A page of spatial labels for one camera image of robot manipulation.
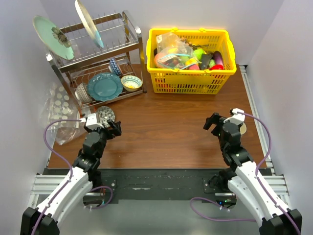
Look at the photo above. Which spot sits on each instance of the cream ceramic mug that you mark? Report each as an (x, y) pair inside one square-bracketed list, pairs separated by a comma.
[(243, 128)]

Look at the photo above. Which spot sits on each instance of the black white floral bowl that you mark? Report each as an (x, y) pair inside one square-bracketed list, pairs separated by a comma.
[(105, 113)]

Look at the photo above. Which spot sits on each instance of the beige blue-edged plate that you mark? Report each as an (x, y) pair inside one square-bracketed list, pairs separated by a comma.
[(88, 24)]

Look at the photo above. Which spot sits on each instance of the clear zip bag blue seal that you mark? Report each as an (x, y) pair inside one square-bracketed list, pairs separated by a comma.
[(181, 55)]

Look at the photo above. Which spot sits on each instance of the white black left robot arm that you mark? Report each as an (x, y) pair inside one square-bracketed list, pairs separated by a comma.
[(48, 216)]

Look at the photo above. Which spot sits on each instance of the steel two-tier dish rack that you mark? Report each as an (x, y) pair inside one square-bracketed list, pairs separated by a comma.
[(123, 41)]

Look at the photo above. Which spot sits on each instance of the teal scalloped plate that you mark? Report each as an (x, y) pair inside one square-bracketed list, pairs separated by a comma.
[(104, 86)]

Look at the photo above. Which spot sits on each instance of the yellow blue patterned bowl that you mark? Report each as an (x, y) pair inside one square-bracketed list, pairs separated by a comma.
[(131, 83)]

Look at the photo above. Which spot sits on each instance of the mint green flower plate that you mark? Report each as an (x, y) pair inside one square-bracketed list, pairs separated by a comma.
[(53, 37)]

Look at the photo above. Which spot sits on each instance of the red peach toy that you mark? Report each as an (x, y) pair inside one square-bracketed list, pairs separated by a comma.
[(194, 67)]

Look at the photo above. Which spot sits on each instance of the polka dot plastic bag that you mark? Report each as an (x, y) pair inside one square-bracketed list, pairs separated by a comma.
[(59, 106)]

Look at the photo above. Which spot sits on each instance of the grey fish toy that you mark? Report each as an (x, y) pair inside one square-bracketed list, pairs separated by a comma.
[(205, 60)]

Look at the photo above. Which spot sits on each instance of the purple eggplant toy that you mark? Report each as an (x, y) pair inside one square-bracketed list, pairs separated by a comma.
[(217, 56)]

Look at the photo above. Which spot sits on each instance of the blue zigzag bowl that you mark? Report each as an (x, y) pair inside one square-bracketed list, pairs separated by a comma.
[(114, 67)]

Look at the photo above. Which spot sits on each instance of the grey patterned bowl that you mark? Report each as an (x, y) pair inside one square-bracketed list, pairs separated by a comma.
[(82, 94)]

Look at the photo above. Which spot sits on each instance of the red yellow apple toy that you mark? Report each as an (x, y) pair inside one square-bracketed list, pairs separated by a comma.
[(160, 60)]

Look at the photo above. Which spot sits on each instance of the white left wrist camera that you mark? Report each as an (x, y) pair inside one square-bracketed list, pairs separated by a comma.
[(92, 121)]

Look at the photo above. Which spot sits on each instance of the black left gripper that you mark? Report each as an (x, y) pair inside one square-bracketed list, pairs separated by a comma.
[(115, 130)]

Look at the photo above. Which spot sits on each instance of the yellow plastic basket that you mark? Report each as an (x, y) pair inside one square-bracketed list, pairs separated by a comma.
[(188, 81)]

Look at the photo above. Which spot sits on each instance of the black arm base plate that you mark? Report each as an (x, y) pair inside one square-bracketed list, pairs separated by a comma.
[(159, 184)]

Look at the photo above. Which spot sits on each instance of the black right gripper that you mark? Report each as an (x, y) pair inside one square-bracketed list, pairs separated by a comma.
[(214, 118)]

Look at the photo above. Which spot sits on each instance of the green apple toy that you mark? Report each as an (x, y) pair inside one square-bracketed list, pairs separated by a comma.
[(198, 53)]

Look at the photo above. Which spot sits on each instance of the red pepper toy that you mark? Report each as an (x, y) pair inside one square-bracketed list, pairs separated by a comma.
[(217, 67)]

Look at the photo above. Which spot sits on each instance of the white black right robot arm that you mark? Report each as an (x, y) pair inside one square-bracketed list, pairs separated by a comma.
[(243, 178)]

